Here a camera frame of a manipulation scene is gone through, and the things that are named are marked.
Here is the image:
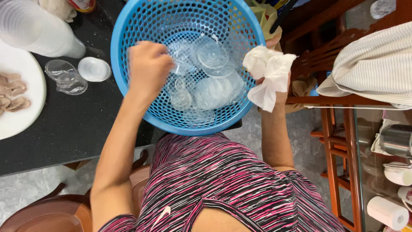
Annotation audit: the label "beige cloth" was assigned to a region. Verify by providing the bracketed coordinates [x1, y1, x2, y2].
[39, 0, 78, 23]

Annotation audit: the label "white translucent round lid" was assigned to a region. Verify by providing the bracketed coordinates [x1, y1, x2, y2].
[78, 57, 112, 82]

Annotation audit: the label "person's right hand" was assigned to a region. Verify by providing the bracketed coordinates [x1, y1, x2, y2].
[256, 34, 292, 105]

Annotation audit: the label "pink black striped shirt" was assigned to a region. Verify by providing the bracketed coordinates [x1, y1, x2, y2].
[97, 132, 345, 232]

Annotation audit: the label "round wooden stool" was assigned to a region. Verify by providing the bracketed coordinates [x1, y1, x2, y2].
[0, 149, 152, 232]

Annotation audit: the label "grey striped white fabric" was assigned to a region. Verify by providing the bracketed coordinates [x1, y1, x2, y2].
[316, 21, 412, 111]

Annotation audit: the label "glass cabinet with kitchenware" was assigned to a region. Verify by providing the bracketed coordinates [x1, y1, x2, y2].
[353, 106, 412, 232]

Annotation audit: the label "green yellow bag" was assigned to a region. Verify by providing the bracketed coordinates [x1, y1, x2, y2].
[245, 0, 290, 52]

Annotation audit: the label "white round plate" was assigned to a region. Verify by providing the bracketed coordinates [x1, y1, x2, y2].
[0, 39, 47, 140]

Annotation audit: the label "sliced meat pieces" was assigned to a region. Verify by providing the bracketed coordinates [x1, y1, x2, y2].
[0, 73, 32, 117]

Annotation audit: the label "clear plastic sauce cup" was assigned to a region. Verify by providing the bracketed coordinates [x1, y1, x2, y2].
[44, 59, 78, 82]
[56, 72, 88, 96]

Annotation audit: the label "white cloth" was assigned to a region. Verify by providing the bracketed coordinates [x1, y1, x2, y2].
[242, 45, 297, 113]

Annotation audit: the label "brown cloth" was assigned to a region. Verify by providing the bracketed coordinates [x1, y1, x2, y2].
[257, 75, 318, 114]

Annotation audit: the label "pile of clear plastic lids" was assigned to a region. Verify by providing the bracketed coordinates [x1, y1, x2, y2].
[166, 34, 247, 124]

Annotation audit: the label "red labelled bottle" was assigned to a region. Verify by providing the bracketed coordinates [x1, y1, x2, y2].
[68, 0, 97, 14]

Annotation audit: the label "blue perforated plastic basket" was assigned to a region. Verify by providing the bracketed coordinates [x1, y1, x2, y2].
[110, 0, 266, 136]

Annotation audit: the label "person's left hand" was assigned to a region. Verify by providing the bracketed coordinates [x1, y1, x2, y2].
[128, 41, 176, 101]

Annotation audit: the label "stack of white plastic cups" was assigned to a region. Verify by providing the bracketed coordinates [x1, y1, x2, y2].
[0, 0, 87, 59]

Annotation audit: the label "small clear plastic cup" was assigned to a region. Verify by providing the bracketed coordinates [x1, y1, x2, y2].
[167, 41, 195, 76]

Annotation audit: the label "wooden chair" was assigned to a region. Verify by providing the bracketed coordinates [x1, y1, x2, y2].
[279, 0, 412, 232]

